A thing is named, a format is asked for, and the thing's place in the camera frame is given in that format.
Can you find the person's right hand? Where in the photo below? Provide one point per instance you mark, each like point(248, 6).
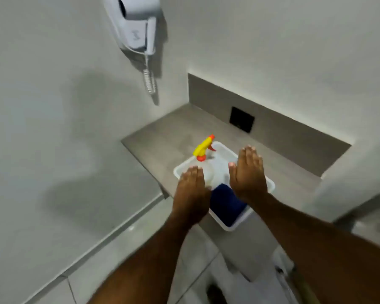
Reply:
point(248, 178)

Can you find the person's left hand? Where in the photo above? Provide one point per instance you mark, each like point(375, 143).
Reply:
point(190, 199)

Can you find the person's left fingers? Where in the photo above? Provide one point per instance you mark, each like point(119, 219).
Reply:
point(190, 173)

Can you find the person's right thumb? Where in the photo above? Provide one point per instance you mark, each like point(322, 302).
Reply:
point(232, 172)

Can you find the person's left forearm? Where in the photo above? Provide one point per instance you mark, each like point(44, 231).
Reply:
point(145, 262)

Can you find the person's right forearm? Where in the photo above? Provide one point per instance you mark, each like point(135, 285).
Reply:
point(323, 253)

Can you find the white plastic tray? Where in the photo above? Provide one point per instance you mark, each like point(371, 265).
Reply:
point(218, 167)

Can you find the grey tiled ledge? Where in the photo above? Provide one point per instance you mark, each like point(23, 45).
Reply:
point(234, 155)

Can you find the clear spray bottle yellow trigger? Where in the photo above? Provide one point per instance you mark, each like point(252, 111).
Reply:
point(204, 155)

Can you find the dark blue cloth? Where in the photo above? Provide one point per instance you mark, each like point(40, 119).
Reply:
point(226, 204)

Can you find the white wall-mounted hair dryer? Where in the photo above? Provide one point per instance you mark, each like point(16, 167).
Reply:
point(131, 22)

